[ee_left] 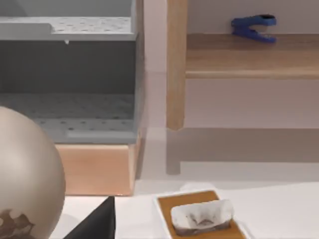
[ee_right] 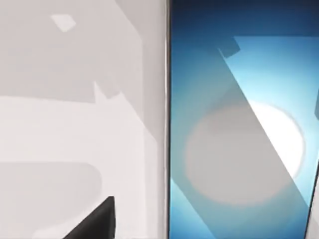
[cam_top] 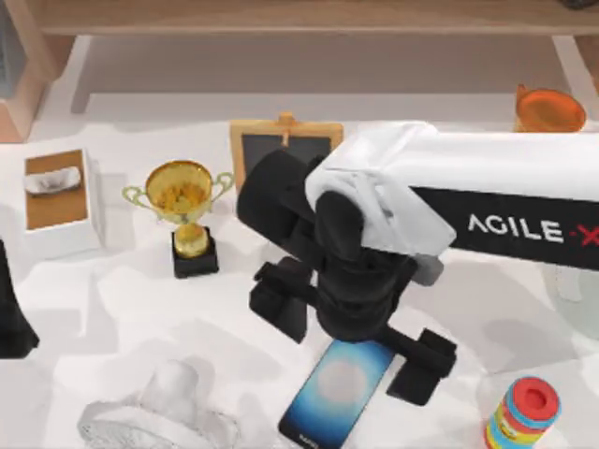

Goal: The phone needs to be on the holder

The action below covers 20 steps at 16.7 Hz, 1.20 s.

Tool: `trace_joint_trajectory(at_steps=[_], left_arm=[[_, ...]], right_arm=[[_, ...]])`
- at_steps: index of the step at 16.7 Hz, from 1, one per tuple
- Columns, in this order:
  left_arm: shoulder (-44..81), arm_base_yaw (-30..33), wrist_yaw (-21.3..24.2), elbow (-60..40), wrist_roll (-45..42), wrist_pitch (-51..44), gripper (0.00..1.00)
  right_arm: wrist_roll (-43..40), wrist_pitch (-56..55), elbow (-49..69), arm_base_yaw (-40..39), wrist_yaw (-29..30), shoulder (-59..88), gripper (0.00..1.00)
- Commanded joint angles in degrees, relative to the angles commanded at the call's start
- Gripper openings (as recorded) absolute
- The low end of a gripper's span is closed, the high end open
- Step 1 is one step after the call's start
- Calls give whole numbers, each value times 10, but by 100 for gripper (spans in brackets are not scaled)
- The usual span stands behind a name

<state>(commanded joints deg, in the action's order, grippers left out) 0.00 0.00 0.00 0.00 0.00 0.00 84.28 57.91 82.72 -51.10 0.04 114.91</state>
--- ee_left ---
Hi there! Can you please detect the pale wooden drawer front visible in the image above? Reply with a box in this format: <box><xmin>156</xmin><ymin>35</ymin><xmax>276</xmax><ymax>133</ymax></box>
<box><xmin>54</xmin><ymin>138</ymin><xmax>143</xmax><ymax>197</ymax></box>

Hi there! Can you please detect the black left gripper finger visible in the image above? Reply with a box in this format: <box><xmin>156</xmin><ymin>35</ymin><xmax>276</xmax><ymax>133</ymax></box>
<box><xmin>60</xmin><ymin>195</ymin><xmax>117</xmax><ymax>239</ymax></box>

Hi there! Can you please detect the white tissue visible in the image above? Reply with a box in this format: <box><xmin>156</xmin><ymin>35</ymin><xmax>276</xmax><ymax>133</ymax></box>
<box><xmin>170</xmin><ymin>199</ymin><xmax>236</xmax><ymax>235</ymax></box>

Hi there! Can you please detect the blue stapler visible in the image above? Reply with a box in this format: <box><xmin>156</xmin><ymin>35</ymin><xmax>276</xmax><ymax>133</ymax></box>
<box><xmin>231</xmin><ymin>14</ymin><xmax>278</xmax><ymax>43</ymax></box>

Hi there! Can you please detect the white and brown tissue box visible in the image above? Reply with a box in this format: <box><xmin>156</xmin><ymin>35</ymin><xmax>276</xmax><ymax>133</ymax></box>
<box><xmin>153</xmin><ymin>189</ymin><xmax>252</xmax><ymax>239</ymax></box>

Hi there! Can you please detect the wooden open shelf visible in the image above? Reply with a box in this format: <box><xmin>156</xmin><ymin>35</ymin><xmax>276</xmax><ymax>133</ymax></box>
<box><xmin>166</xmin><ymin>0</ymin><xmax>319</xmax><ymax>131</ymax></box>

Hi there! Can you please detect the grey pierced drawer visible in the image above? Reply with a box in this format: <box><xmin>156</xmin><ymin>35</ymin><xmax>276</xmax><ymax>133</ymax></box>
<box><xmin>0</xmin><ymin>0</ymin><xmax>146</xmax><ymax>145</ymax></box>

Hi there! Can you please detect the beige round vase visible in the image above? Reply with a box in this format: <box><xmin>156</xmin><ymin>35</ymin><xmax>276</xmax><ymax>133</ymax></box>
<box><xmin>0</xmin><ymin>106</ymin><xmax>66</xmax><ymax>239</ymax></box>

